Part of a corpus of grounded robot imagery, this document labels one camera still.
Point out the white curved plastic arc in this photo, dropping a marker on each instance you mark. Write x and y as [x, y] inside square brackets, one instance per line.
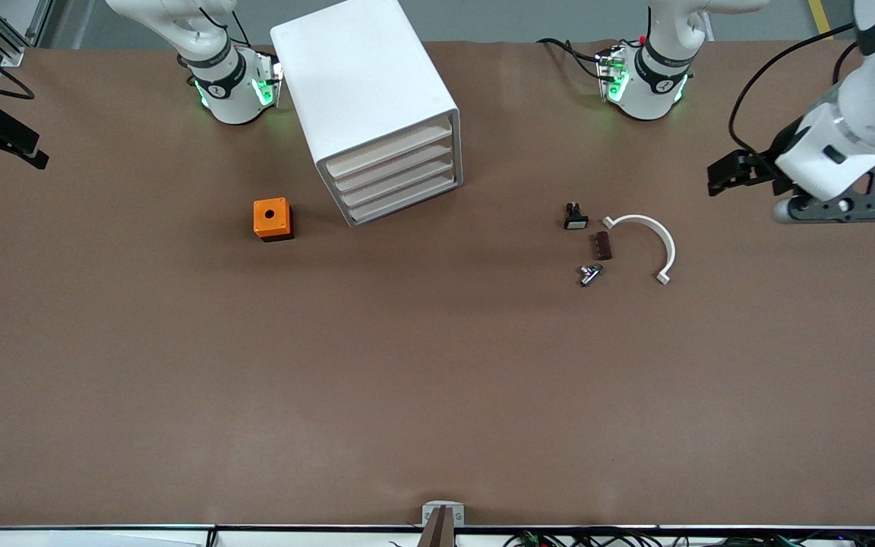
[654, 226]

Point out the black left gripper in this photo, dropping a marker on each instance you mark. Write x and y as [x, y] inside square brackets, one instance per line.
[773, 155]

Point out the white plastic drawer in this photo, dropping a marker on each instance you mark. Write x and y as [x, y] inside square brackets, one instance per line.
[403, 199]
[398, 182]
[392, 165]
[388, 150]

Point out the aluminium frame profile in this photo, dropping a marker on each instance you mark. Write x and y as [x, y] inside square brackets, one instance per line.
[11, 55]

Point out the silver metal fitting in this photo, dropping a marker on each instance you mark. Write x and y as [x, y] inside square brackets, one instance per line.
[589, 275]

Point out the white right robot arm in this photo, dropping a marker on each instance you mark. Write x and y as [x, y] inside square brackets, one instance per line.
[229, 91]

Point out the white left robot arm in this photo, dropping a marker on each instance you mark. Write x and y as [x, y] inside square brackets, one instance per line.
[863, 114]

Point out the brown terminal block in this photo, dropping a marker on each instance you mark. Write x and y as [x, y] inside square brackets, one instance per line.
[602, 246]

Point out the orange button box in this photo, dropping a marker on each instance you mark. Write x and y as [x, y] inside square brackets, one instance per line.
[270, 216]

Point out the white drawer cabinet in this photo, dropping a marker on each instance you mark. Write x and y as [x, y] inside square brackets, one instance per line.
[354, 76]

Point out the black white push button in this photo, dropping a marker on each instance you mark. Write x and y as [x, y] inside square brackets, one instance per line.
[576, 222]

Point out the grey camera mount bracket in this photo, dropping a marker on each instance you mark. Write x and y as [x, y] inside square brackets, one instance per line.
[430, 516]

